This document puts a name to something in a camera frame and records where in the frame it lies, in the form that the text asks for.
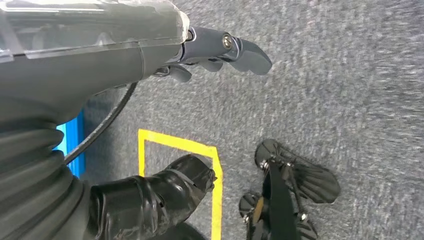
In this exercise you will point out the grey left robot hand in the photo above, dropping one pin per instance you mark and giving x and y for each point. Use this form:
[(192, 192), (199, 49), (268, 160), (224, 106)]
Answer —
[(82, 66)]

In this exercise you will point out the blue metal shelf rack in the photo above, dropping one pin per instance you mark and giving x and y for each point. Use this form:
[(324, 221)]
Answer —
[(74, 145)]

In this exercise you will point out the yellow floor tape square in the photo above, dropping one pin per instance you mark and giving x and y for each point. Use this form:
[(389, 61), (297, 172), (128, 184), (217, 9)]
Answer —
[(179, 144)]

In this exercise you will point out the shiny black wrapped robot foot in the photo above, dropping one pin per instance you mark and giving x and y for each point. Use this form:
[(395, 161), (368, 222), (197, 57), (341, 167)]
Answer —
[(149, 198)]

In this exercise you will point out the black ribbed robot foot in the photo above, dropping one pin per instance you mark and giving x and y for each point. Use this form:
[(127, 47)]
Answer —
[(281, 205)]

